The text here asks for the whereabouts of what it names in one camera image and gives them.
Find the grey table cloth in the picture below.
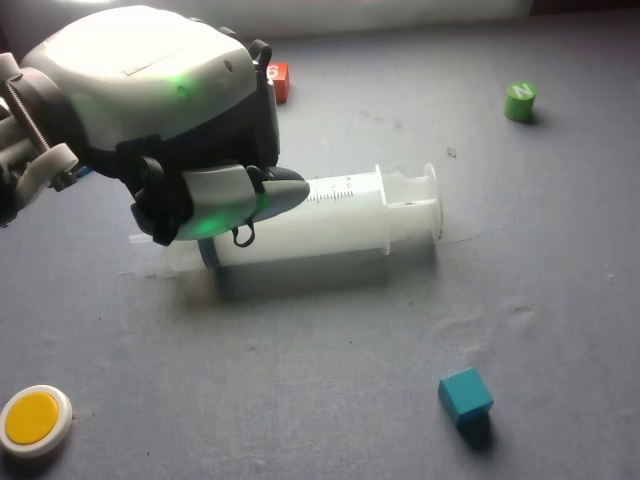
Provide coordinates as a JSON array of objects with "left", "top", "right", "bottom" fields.
[{"left": 0, "top": 14, "right": 640, "bottom": 480}]

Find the red number block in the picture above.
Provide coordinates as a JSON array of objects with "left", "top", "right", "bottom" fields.
[{"left": 266, "top": 61, "right": 292, "bottom": 106}]

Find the teal blue cube block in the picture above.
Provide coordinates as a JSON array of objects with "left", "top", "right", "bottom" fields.
[{"left": 437, "top": 366, "right": 496, "bottom": 429}]

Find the green cylinder block letter N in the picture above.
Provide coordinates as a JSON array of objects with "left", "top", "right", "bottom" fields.
[{"left": 503, "top": 79, "right": 540, "bottom": 124}]

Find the large white plastic syringe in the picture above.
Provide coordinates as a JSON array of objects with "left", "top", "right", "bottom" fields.
[{"left": 128, "top": 162, "right": 445, "bottom": 275}]

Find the yellow button white rim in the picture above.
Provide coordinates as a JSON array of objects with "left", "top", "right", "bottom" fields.
[{"left": 0, "top": 383, "right": 74, "bottom": 459}]

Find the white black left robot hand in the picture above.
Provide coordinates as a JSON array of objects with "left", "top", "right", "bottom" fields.
[{"left": 19, "top": 3, "right": 312, "bottom": 248}]

